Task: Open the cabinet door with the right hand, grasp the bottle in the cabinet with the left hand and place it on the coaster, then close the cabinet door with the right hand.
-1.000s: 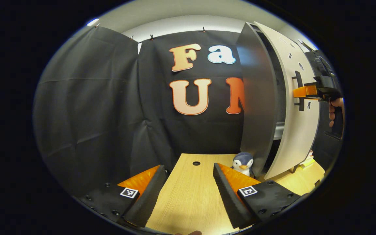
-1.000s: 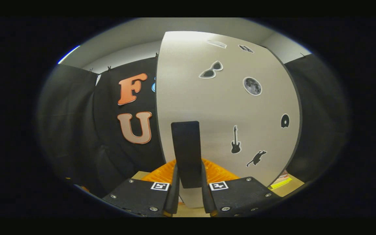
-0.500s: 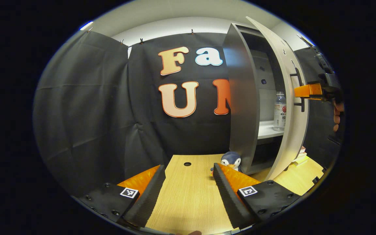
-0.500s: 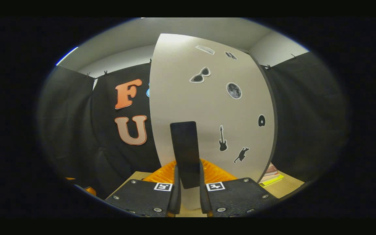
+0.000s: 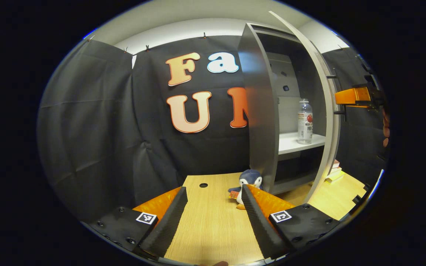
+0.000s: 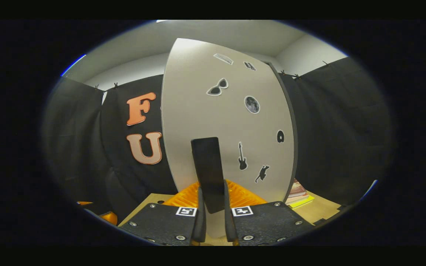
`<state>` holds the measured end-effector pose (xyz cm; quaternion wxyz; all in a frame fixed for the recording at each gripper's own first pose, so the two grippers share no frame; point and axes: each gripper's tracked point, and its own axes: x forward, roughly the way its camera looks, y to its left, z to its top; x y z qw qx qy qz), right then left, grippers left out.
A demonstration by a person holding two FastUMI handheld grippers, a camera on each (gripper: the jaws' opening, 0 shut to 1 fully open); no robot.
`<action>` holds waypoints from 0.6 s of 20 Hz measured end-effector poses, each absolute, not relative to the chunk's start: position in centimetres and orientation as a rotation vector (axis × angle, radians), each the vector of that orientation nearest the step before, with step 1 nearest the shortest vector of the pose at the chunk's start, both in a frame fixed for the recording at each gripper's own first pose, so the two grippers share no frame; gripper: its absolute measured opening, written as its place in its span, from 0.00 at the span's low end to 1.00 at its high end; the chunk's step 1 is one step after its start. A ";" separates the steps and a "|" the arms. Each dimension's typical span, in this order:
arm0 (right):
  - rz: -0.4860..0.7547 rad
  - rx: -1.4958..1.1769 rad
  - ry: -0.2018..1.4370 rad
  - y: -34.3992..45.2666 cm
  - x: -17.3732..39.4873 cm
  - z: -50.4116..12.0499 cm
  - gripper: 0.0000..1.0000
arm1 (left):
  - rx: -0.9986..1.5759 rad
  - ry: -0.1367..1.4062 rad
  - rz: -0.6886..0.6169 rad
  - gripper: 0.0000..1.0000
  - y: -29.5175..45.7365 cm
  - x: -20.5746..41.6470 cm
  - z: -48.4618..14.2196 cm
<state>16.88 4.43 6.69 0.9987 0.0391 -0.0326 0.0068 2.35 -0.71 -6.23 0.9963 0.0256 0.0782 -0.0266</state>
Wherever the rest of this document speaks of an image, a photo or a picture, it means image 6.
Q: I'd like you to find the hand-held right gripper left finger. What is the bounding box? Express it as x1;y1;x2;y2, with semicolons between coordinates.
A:
119;180;207;246

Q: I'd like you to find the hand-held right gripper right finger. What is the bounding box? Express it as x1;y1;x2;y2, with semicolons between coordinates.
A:
223;180;315;246

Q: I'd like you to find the black cabinet door handle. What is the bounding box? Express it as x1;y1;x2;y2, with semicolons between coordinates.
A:
190;137;226;214

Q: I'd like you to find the beige cabinet door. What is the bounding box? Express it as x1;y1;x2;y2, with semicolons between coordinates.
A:
161;38;295;239

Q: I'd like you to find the yellow book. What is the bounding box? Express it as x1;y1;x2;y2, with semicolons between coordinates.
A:
289;195;315;209

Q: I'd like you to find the brown cover book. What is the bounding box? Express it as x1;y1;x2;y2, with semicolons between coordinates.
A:
287;179;308;198

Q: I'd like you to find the black backdrop cloth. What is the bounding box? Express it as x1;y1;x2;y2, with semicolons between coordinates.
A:
43;55;395;223

